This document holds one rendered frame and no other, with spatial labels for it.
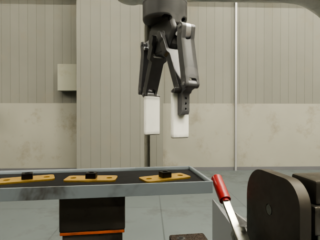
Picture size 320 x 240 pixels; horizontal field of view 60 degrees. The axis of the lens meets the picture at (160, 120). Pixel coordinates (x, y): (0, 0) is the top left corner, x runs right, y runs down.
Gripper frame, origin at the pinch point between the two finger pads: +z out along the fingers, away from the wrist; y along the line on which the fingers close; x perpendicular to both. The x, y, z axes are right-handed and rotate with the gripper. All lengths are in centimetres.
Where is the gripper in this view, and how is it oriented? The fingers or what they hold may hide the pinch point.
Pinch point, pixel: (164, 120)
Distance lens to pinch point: 46.9
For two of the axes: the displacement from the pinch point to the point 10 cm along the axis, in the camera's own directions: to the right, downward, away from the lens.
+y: 5.1, 0.1, -8.6
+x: 8.6, 0.0, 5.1
